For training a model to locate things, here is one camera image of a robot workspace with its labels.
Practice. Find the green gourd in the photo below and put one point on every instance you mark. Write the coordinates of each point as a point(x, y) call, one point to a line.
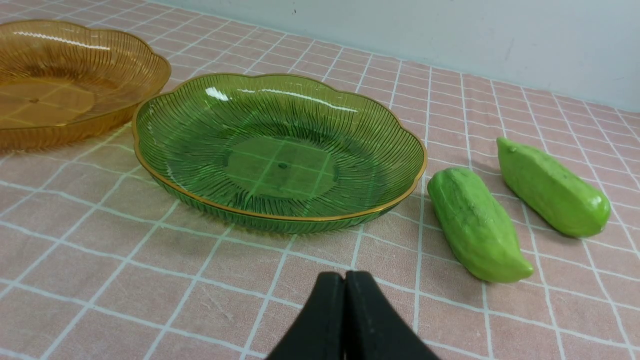
point(477, 227)
point(565, 201)

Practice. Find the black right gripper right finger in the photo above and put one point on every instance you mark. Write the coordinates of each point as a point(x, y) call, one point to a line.
point(373, 330)

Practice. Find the pink checkered tablecloth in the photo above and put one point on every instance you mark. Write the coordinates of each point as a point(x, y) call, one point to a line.
point(99, 263)

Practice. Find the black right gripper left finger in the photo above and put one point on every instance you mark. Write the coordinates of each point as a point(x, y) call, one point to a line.
point(316, 333)

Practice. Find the green ribbed glass plate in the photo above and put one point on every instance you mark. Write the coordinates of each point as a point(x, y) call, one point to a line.
point(278, 152)

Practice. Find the amber ribbed glass plate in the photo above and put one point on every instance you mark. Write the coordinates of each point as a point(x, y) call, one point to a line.
point(62, 82)

